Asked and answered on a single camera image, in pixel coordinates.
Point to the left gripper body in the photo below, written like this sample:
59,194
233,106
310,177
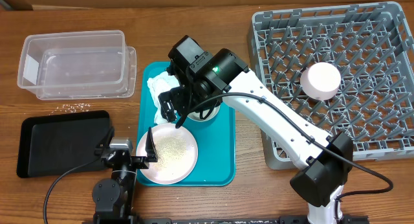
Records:
138,162

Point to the spilled rice grains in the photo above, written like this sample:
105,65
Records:
71,108

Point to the white napkin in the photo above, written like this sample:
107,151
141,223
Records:
157,85

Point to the teal plastic tray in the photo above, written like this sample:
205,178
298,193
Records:
216,164

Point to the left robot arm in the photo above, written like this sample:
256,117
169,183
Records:
113,197

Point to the clear plastic bin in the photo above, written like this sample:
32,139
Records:
78,65

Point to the black tray bin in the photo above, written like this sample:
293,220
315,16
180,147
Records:
54,144

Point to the grey dish rack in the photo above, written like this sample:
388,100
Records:
372,47

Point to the grey bowl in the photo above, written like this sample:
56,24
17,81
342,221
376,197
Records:
206,115

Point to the pink plate with rice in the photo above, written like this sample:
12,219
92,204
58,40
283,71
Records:
177,152

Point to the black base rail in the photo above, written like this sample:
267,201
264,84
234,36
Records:
281,220

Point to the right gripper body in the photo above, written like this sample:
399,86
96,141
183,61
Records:
188,95

